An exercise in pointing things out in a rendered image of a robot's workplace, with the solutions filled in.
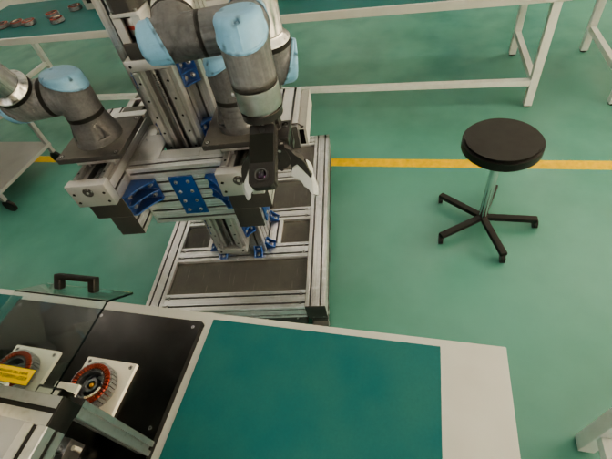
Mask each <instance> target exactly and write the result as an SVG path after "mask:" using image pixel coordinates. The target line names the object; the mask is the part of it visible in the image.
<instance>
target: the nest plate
mask: <svg viewBox="0 0 612 459"><path fill-rule="evenodd" d="M92 362H105V363H106V364H108V365H109V366H110V367H112V368H113V369H114V370H115V371H116V373H117V385H116V387H117V388H116V390H115V392H114V393H112V394H113V395H112V396H111V397H109V396H108V397H109V398H110V399H109V400H108V401H107V402H106V403H105V404H103V405H102V406H101V407H100V406H99V409H101V410H103V411H104V412H106V413H108V414H110V415H112V416H113V417H114V416H115V414H116V412H117V409H118V407H119V405H120V403H121V401H122V399H123V397H124V395H125V393H126V391H127V389H128V386H129V385H130V383H131V381H132V379H133V377H134V375H135V372H136V370H137V368H138V365H137V364H135V363H129V362H119V361H112V360H107V359H101V358H96V357H88V358H87V361H86V362H85V364H84V366H83V367H85V366H87V365H88V364H90V363H92ZM83 367H82V369H83Z"/></svg>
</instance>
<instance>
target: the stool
mask: <svg viewBox="0 0 612 459"><path fill-rule="evenodd" d="M545 148H546V140H545V138H544V136H543V135H542V134H541V133H540V132H539V131H538V130H537V129H536V128H535V127H533V126H531V125H529V124H527V123H525V122H523V121H519V120H516V119H511V118H490V119H486V120H483V121H480V122H477V123H475V124H473V125H472V126H470V127H469V128H468V129H467V130H466V131H465V132H464V134H463V137H462V142H461V150H462V152H463V154H464V156H465V157H466V158H467V159H468V160H470V161H471V162H472V163H474V164H475V165H476V166H478V167H480V168H485V169H488V170H490V171H489V175H488V179H487V182H486V186H485V190H484V196H483V199H482V203H481V207H480V210H477V209H474V208H472V207H470V206H468V205H466V204H464V203H463V202H461V201H459V200H457V199H454V198H452V197H450V196H448V195H446V194H444V193H441V194H440V195H439V198H438V203H443V200H444V201H446V202H448V203H449V204H451V205H453V206H455V207H457V208H458V209H461V210H463V211H465V212H467V213H468V214H470V215H472V216H473V217H472V218H470V219H468V220H465V221H463V222H461V223H459V224H457V225H455V226H452V227H451V228H449V229H446V230H443V231H441V232H439V237H438V244H443V240H444V238H446V237H449V236H451V235H453V234H455V233H456V232H458V231H461V230H464V229H466V228H468V227H470V226H473V225H474V224H476V223H478V222H480V221H481V222H482V224H483V226H484V229H485V230H486V232H487V234H488V236H489V238H490V239H491V241H492V242H493V244H494V246H495V248H496V250H497V252H498V254H499V262H500V263H505V256H506V255H507V251H506V249H505V247H504V245H503V243H502V242H501V240H500V239H499V237H498V236H497V234H496V232H495V230H494V228H493V226H492V224H491V223H490V221H489V220H493V221H510V222H527V223H531V226H532V228H535V229H537V227H538V217H537V216H526V215H507V214H489V213H488V211H489V209H490V207H491V204H492V201H493V199H494V196H495V193H496V191H497V188H498V185H496V182H497V179H498V175H499V172H514V171H518V170H523V169H526V168H531V167H533V166H534V165H535V164H536V163H538V161H539V160H540V159H541V158H542V157H543V154H544V151H545Z"/></svg>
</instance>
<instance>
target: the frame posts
mask: <svg viewBox="0 0 612 459"><path fill-rule="evenodd" d="M69 400H71V401H73V402H75V403H77V404H79V405H80V406H81V407H80V408H79V410H78V412H77V414H76V417H75V418H74V420H73V421H75V422H77V423H80V424H81V425H83V426H85V427H86V428H88V429H90V430H92V431H94V432H96V433H98V434H101V435H103V436H105V437H106V438H108V439H109V440H111V441H113V442H115V443H117V444H120V445H122V446H124V447H126V448H127V449H129V450H131V451H133V452H135V453H137V454H143V455H146V456H149V454H150V452H151V451H150V450H149V449H148V448H149V447H150V446H151V447H153V445H154V441H152V440H150V439H149V438H147V437H146V436H145V435H143V434H142V433H139V432H138V431H136V430H134V429H133V428H131V427H129V426H128V425H126V424H124V423H122V422H121V421H119V420H118V419H117V418H115V417H113V416H112V415H110V414H108V413H106V412H104V411H103V410H101V409H99V408H98V407H96V406H95V405H94V404H92V403H90V402H88V401H87V400H85V399H82V398H77V397H72V396H70V398H69Z"/></svg>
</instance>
